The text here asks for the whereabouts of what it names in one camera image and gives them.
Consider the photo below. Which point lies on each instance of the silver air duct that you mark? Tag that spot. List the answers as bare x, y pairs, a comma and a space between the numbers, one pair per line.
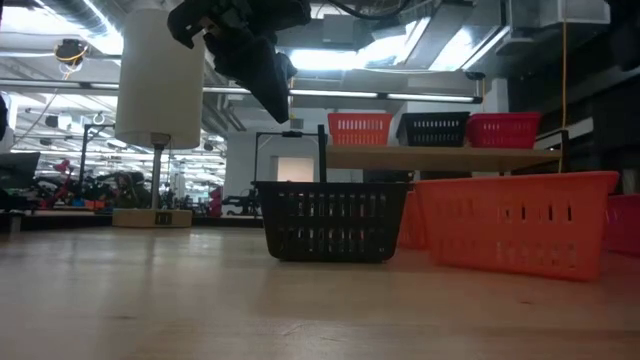
75, 10

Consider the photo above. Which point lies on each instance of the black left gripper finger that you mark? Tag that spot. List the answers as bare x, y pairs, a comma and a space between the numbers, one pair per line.
291, 67
255, 70

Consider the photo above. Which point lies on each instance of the black round hanging device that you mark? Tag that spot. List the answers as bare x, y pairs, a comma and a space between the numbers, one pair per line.
71, 51

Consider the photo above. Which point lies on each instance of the long ceiling light bar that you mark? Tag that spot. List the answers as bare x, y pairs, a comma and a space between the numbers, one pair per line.
340, 93

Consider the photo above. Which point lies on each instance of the dark background monitor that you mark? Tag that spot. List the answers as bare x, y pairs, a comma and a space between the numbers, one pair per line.
17, 170

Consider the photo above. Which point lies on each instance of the person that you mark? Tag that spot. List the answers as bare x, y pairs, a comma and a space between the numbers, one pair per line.
129, 192

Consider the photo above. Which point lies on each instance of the dark background table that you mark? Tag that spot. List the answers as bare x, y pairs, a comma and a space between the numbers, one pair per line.
50, 220

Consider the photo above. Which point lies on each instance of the black plastic basket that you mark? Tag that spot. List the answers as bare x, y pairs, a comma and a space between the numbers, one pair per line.
270, 225
430, 140
435, 115

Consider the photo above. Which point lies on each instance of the black background robot arm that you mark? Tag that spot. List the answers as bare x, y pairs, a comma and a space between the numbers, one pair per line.
245, 202

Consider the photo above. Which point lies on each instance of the red background machine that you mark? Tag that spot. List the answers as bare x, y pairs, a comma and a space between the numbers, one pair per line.
62, 167

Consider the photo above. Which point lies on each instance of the red plastic basket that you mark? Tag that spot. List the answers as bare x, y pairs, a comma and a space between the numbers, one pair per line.
502, 116
502, 140
625, 225

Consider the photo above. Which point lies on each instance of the wooden shelf black frame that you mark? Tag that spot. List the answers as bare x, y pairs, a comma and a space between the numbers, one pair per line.
440, 159

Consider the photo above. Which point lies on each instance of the orange plastic basket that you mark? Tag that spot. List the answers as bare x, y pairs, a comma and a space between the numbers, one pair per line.
407, 225
360, 137
465, 240

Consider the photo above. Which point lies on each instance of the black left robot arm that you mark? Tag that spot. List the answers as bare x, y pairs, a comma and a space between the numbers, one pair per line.
2, 120

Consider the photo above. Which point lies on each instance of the white shade table lamp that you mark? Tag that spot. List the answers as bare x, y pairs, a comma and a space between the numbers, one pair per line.
160, 75

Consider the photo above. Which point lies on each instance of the red background object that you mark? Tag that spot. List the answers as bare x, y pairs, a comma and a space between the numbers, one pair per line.
216, 200

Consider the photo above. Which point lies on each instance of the black thin metal stand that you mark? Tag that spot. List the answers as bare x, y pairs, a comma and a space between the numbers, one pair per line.
292, 133

